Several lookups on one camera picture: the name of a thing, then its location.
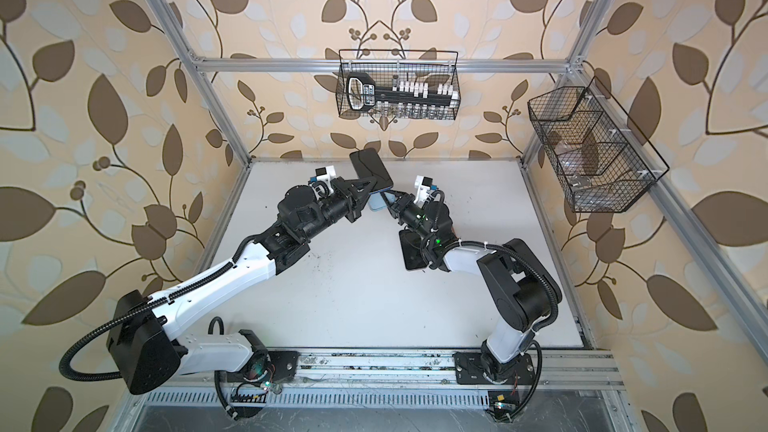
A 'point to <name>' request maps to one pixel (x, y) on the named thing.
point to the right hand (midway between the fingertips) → (378, 191)
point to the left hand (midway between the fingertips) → (373, 175)
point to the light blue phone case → (376, 201)
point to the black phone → (368, 163)
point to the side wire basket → (603, 162)
